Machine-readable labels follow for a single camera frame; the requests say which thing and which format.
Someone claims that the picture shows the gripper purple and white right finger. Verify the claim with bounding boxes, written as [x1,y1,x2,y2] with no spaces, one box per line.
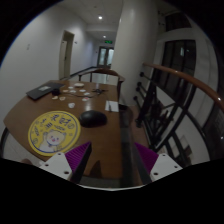
[134,143,182,183]

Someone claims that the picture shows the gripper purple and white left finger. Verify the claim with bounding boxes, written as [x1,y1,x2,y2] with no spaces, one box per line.
[40,142,92,184]

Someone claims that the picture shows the round yellow cartoon mouse pad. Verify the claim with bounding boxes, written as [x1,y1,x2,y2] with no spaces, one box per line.
[28,111,81,156]

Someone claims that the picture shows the black computer mouse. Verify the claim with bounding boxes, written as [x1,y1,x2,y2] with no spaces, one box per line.
[79,110,107,128]

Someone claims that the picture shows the black metal railing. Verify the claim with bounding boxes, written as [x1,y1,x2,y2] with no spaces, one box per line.
[134,69,224,167]

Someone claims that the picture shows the small white cup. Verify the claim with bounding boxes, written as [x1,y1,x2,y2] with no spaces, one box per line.
[68,103,75,109]

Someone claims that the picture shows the white notepad with pen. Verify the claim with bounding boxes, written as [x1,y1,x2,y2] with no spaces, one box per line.
[105,100,119,112]

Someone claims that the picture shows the black laptop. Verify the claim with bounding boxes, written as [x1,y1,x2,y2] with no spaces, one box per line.
[27,82,62,100]

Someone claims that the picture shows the white plate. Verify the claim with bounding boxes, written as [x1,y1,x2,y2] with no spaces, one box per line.
[74,83,84,88]

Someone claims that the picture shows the wooden stair handrail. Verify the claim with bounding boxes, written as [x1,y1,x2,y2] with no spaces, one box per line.
[143,62,224,113]

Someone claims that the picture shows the wooden chair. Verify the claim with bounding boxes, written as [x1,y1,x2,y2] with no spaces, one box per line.
[78,68,125,93]

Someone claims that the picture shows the white side door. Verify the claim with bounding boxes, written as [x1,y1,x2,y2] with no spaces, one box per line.
[59,31,74,80]

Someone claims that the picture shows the glass double door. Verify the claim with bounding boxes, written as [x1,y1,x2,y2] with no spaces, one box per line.
[97,46,114,68]

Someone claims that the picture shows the green exit sign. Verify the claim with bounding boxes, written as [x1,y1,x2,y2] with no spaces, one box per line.
[104,40,113,44]

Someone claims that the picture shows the black cable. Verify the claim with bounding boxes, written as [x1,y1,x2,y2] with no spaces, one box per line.
[59,89,108,99]

